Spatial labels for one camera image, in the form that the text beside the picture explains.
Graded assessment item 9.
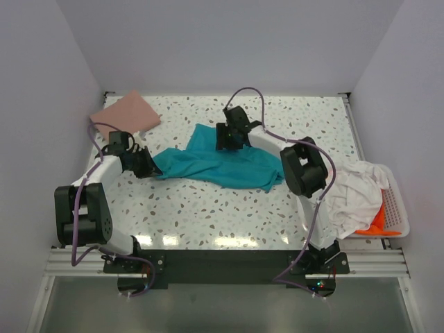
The teal t shirt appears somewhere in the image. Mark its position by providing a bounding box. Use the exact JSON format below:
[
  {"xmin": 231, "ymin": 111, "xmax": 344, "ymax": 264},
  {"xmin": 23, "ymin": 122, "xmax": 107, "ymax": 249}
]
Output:
[{"xmin": 153, "ymin": 124, "xmax": 284, "ymax": 191}]

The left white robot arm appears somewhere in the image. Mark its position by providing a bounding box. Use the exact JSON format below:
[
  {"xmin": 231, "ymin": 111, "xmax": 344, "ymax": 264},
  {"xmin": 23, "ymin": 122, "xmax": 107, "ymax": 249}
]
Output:
[{"xmin": 54, "ymin": 130, "xmax": 163, "ymax": 272}]

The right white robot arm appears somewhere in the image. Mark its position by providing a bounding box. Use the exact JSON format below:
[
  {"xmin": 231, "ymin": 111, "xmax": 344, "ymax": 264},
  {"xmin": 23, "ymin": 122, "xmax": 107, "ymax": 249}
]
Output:
[{"xmin": 216, "ymin": 106, "xmax": 340, "ymax": 273}]

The folded pink t shirt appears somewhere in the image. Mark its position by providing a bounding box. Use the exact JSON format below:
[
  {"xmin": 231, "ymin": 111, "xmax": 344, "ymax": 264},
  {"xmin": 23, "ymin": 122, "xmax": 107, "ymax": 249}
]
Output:
[{"xmin": 90, "ymin": 90, "xmax": 161, "ymax": 134}]

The white t shirt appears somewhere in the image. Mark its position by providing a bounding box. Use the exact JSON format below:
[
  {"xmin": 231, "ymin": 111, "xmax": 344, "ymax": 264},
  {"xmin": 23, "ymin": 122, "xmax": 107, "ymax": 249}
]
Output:
[{"xmin": 325, "ymin": 161, "xmax": 389, "ymax": 239}]

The orange t shirt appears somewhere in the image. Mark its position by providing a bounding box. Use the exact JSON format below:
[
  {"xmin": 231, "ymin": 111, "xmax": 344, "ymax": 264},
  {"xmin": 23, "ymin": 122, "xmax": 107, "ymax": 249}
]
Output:
[{"xmin": 355, "ymin": 189, "xmax": 385, "ymax": 236}]

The white plastic basket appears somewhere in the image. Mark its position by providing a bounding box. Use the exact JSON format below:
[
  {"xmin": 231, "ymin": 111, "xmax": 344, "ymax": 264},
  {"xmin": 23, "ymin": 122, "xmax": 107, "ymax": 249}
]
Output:
[{"xmin": 348, "ymin": 164, "xmax": 410, "ymax": 239}]

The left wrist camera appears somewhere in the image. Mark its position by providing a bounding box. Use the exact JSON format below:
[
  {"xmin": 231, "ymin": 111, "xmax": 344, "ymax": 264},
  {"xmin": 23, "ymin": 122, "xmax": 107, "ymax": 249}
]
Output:
[{"xmin": 133, "ymin": 131, "xmax": 146, "ymax": 146}]

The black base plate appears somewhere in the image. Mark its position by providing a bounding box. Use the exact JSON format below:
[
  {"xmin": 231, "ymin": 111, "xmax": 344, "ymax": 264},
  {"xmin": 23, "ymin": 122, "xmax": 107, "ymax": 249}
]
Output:
[{"xmin": 101, "ymin": 250, "xmax": 350, "ymax": 296}]

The aluminium front rail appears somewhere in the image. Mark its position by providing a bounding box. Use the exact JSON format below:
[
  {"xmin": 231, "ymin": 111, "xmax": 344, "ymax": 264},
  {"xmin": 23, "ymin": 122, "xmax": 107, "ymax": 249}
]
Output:
[{"xmin": 44, "ymin": 249, "xmax": 409, "ymax": 279}]

